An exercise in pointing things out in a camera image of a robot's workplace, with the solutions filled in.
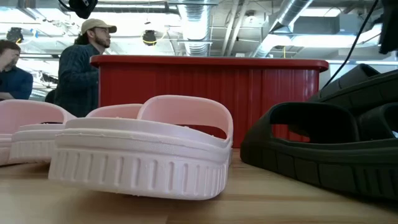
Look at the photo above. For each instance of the black rubber slide sandal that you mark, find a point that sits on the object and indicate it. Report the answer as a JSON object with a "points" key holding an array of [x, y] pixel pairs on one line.
{"points": [[357, 93], [311, 174], [379, 121]]}

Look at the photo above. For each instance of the smooth silver ventilation duct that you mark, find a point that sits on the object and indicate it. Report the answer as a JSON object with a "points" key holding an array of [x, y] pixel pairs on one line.
{"points": [[289, 12]]}

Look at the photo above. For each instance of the pink rubber slide sandal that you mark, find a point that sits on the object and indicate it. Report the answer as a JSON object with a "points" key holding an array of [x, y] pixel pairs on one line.
{"points": [[34, 146], [3, 152], [118, 111], [140, 168]]}

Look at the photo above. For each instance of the grey rectangular air duct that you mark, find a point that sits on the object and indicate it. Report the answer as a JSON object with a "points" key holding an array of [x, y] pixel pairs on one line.
{"points": [[317, 25]]}

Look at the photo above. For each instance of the black ceiling spotlight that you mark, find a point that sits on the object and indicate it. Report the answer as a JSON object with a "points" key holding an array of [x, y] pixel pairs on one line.
{"points": [[149, 37], [14, 35]]}

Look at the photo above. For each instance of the red plastic bin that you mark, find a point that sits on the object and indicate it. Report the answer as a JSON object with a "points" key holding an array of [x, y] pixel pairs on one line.
{"points": [[202, 81]]}

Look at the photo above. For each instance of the person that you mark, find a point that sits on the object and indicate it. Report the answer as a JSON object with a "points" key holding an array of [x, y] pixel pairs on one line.
{"points": [[15, 84], [77, 77]]}

